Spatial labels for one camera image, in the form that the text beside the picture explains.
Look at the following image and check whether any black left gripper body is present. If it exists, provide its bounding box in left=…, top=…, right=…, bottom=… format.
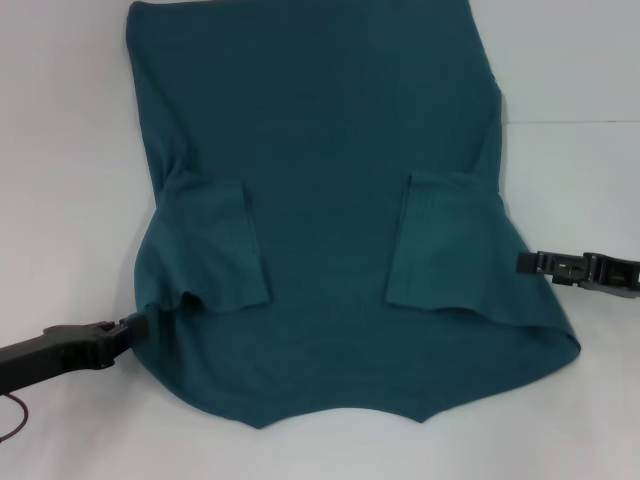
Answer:
left=0, top=322, right=115, bottom=397

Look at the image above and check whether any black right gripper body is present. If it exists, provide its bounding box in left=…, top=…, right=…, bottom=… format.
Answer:
left=579, top=252, right=640, bottom=300

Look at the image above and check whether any blue t-shirt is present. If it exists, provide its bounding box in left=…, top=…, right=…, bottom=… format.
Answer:
left=124, top=0, right=582, bottom=432

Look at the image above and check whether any left arm cable with plug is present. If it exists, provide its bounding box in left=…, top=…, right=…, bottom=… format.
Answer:
left=0, top=392, right=31, bottom=444

